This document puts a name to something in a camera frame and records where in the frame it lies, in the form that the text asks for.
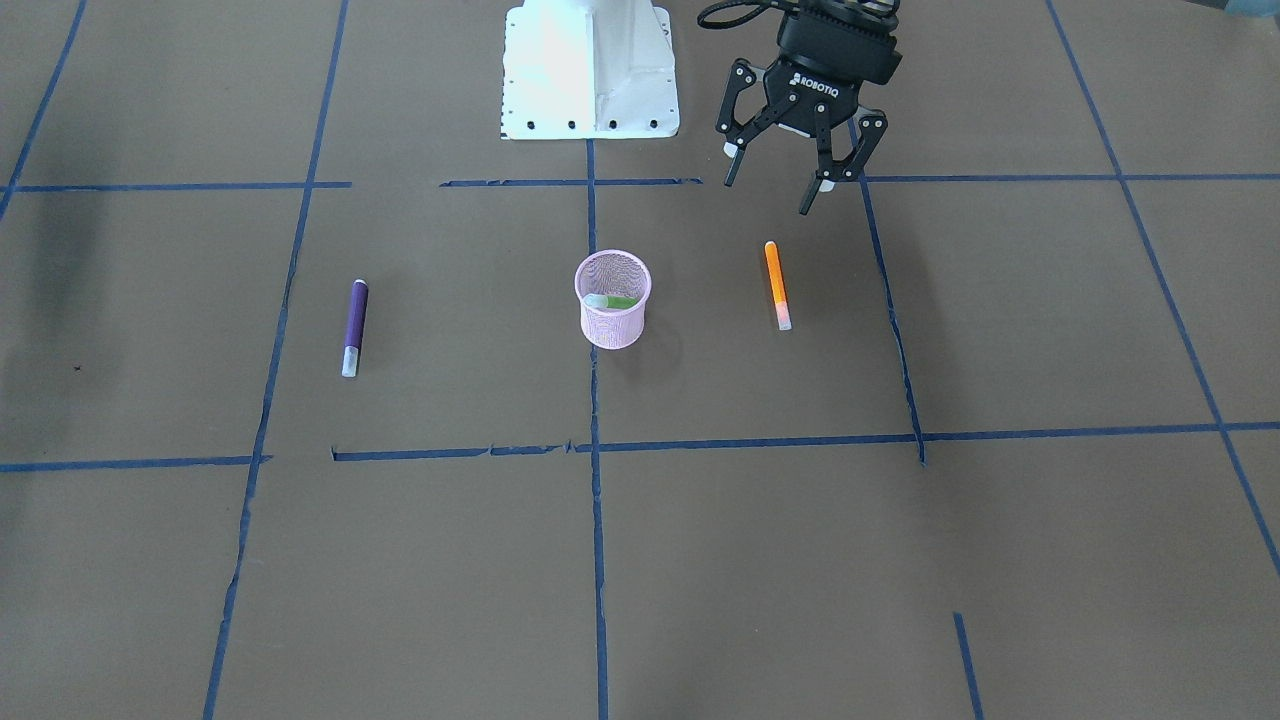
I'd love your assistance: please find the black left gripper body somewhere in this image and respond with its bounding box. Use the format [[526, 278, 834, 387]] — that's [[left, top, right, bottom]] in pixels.
[[768, 12, 902, 133]]

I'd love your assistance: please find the orange marker pen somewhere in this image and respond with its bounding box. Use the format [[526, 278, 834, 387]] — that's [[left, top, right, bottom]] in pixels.
[[763, 240, 794, 331]]

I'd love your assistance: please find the green marker pen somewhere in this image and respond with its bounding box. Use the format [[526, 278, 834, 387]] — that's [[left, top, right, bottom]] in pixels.
[[581, 293, 640, 311]]

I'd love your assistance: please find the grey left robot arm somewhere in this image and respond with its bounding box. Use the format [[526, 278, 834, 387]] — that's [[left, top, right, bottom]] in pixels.
[[696, 1, 902, 215]]

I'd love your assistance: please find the pink mesh pen holder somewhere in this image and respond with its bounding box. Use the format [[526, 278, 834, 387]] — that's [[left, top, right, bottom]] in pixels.
[[573, 249, 652, 350]]

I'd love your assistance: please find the purple marker pen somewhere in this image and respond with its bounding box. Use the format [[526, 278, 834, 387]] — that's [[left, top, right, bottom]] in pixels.
[[340, 278, 369, 379]]

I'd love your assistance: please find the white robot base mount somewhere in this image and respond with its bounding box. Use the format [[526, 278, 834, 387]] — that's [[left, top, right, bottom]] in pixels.
[[500, 1, 681, 141]]

